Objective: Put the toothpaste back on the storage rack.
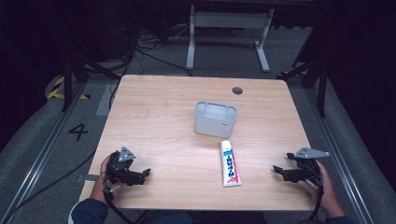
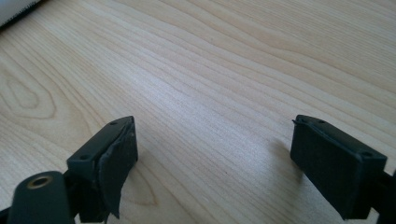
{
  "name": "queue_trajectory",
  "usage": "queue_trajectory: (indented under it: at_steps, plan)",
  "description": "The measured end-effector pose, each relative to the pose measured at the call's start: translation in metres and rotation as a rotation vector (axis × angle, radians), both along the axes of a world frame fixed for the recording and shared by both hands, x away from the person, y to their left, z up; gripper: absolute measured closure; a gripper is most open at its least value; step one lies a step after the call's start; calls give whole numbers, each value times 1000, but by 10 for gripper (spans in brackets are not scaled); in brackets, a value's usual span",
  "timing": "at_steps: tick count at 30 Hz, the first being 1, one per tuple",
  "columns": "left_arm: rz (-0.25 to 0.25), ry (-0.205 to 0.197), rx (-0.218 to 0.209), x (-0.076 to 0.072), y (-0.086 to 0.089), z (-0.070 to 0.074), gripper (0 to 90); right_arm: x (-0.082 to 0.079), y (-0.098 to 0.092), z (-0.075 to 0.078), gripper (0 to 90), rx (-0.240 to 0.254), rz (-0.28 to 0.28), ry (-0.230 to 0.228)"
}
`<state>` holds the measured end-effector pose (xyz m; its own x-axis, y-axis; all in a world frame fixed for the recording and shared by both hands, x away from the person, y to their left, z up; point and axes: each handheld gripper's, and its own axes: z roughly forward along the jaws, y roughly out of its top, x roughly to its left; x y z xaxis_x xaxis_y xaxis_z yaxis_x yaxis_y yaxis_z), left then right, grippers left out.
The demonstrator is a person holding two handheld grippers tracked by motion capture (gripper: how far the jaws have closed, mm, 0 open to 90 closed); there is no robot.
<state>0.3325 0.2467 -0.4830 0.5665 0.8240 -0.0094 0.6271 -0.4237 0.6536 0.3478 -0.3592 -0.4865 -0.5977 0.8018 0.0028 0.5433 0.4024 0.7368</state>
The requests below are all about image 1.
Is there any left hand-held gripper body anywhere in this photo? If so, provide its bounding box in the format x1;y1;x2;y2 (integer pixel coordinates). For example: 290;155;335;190
106;146;142;187

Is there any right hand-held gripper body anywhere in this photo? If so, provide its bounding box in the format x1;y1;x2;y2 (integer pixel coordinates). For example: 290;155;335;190
286;147;331;188

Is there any white toothpaste tube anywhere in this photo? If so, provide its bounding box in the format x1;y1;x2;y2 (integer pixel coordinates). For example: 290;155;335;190
219;139;243;188

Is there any white plastic holder box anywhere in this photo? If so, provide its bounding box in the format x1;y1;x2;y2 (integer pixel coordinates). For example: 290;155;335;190
193;100;239;139

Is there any person's left hand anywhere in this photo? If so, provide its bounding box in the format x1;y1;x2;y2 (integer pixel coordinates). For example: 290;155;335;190
98;154;121;195

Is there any person's right hand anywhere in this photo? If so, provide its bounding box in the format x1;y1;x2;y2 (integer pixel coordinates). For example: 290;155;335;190
296;160;339;219

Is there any black tripod stand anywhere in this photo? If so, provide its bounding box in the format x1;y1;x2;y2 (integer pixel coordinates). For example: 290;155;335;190
277;58;329;119
60;55;121;113

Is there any yellow black hazard tape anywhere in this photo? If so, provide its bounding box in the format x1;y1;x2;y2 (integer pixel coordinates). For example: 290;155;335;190
46;76;92;101

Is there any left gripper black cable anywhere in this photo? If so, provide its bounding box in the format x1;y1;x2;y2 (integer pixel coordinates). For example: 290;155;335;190
102;176;141;224

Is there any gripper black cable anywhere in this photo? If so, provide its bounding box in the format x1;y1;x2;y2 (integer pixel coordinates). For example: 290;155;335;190
306;178;325;222
102;176;141;224

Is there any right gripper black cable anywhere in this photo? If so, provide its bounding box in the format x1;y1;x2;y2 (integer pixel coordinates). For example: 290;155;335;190
306;178;325;222

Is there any metal floor rail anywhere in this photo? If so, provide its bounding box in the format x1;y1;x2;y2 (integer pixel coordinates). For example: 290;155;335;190
0;81;89;224
303;87;376;224

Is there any long black floor cable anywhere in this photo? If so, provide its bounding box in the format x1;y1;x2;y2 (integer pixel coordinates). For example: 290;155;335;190
0;148;98;224

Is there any tangle of black cables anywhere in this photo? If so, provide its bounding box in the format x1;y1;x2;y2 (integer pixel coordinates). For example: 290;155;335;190
106;26;194;111

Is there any white metal desk frame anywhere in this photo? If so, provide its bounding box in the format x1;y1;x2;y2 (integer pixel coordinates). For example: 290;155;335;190
185;4;276;74

